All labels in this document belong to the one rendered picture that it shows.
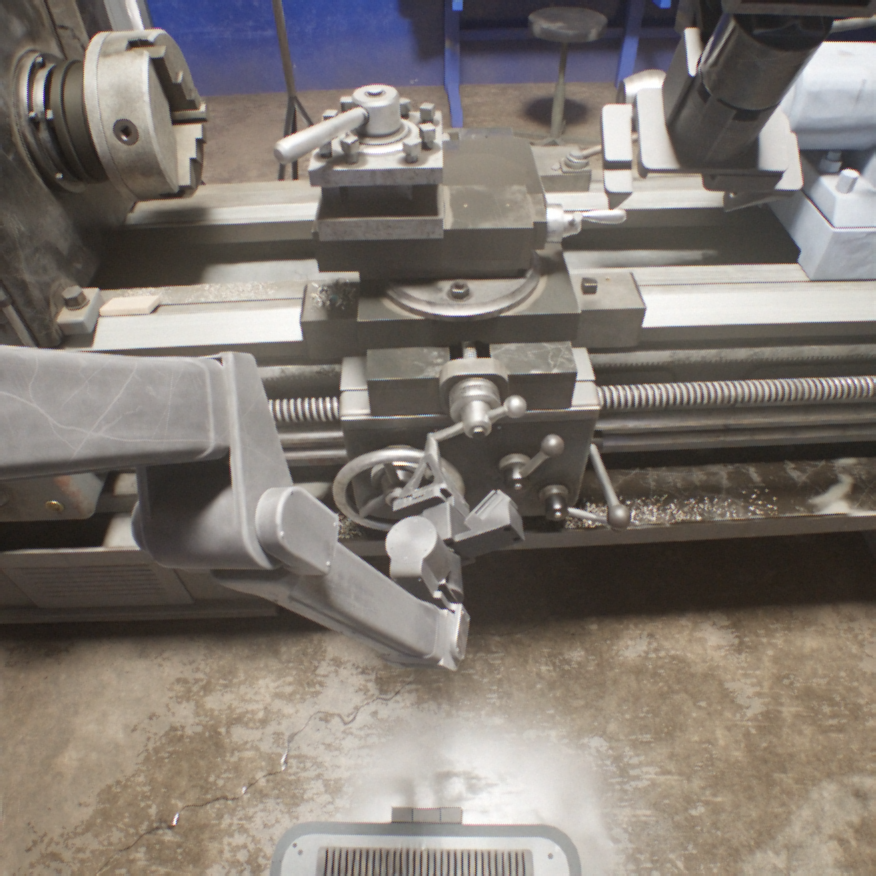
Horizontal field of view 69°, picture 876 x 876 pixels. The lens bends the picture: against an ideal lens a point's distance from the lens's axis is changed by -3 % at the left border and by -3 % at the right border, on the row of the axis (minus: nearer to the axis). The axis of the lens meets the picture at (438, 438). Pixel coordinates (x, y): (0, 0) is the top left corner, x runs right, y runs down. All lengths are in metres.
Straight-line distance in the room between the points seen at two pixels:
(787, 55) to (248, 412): 0.35
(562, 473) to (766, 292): 0.46
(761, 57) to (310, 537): 0.37
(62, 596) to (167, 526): 1.44
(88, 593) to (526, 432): 1.18
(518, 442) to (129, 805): 1.14
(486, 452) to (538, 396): 0.15
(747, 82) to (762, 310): 0.80
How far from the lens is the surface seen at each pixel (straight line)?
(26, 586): 1.84
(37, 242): 1.18
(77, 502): 1.30
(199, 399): 0.37
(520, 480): 1.06
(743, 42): 0.44
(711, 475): 1.51
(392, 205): 0.93
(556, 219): 0.98
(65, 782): 1.77
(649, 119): 0.52
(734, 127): 0.48
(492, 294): 0.95
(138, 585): 1.72
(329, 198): 0.94
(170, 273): 1.53
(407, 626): 0.63
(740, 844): 1.64
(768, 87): 0.45
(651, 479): 1.46
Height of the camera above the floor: 1.52
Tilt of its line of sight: 49 degrees down
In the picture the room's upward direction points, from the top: 1 degrees counter-clockwise
